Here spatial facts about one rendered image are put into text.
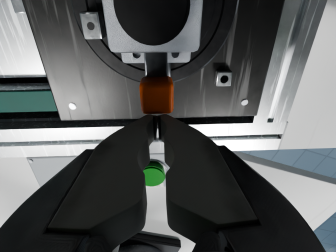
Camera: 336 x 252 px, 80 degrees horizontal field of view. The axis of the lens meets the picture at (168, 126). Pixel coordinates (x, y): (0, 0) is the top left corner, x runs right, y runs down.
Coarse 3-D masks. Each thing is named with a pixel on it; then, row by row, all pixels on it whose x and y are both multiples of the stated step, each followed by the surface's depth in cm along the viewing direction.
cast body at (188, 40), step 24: (120, 0) 8; (144, 0) 8; (168, 0) 8; (192, 0) 9; (120, 24) 8; (144, 24) 8; (168, 24) 8; (192, 24) 9; (120, 48) 10; (144, 48) 10; (168, 48) 10; (192, 48) 10
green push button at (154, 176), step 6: (150, 162) 29; (144, 168) 29; (150, 168) 28; (156, 168) 28; (162, 168) 29; (144, 174) 29; (150, 174) 29; (156, 174) 29; (162, 174) 29; (150, 180) 30; (156, 180) 30; (162, 180) 30
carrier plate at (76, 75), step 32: (32, 0) 18; (64, 0) 18; (256, 0) 19; (32, 32) 19; (64, 32) 19; (256, 32) 20; (64, 64) 21; (96, 64) 21; (224, 64) 22; (256, 64) 22; (64, 96) 23; (96, 96) 23; (128, 96) 23; (192, 96) 23; (224, 96) 23; (256, 96) 24
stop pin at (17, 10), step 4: (12, 0) 18; (16, 0) 18; (20, 0) 18; (12, 4) 18; (16, 4) 18; (20, 4) 18; (16, 8) 19; (20, 8) 19; (16, 12) 19; (20, 12) 19; (24, 12) 19
